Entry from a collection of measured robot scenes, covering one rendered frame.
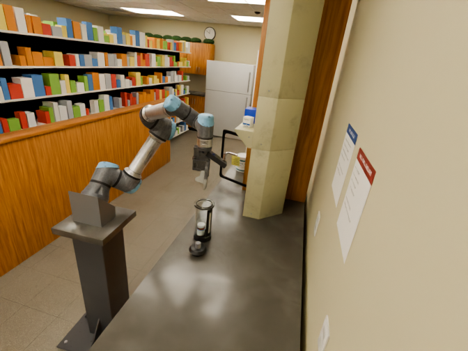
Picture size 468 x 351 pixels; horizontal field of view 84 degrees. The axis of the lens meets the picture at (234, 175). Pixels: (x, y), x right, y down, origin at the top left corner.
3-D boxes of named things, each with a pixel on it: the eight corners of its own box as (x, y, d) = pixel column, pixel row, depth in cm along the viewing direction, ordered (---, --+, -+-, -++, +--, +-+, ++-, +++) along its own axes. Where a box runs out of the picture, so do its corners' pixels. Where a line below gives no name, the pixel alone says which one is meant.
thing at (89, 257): (56, 347, 176) (26, 239, 139) (104, 292, 219) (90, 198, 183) (120, 368, 168) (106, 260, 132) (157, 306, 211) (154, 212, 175)
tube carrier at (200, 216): (211, 242, 144) (214, 209, 135) (191, 241, 143) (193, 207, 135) (212, 230, 154) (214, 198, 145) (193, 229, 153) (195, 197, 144)
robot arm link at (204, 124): (209, 112, 126) (217, 116, 119) (208, 134, 130) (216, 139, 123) (194, 112, 122) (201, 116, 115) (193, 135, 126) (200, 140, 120)
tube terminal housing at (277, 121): (284, 201, 198) (305, 96, 166) (280, 224, 169) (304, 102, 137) (251, 194, 202) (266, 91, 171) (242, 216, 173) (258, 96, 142)
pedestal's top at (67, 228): (51, 233, 145) (50, 228, 144) (92, 205, 174) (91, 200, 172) (103, 246, 140) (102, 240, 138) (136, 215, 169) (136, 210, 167)
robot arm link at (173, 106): (136, 102, 154) (176, 88, 117) (152, 112, 161) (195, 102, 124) (128, 118, 152) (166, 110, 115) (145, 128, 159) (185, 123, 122)
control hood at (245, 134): (260, 135, 183) (262, 121, 179) (251, 148, 154) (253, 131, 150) (244, 133, 186) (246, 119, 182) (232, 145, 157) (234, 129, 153)
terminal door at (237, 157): (249, 189, 200) (256, 138, 183) (219, 176, 215) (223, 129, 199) (250, 189, 200) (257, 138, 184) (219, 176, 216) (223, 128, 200)
